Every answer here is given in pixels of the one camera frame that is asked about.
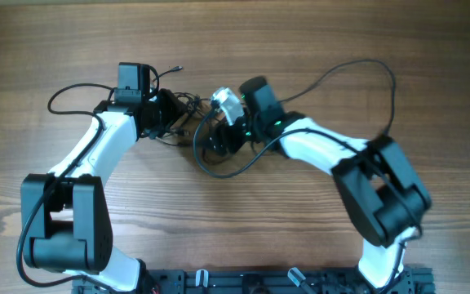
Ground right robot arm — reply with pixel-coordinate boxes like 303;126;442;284
200;76;432;293

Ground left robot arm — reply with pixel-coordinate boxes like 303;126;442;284
16;62;186;293

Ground thick black USB-A cable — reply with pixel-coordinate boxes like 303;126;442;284
153;91;224;148

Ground thin black micro-USB cable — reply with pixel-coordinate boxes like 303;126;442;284
149;65;184;89

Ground black right camera cable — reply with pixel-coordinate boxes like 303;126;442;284
193;59;423;294

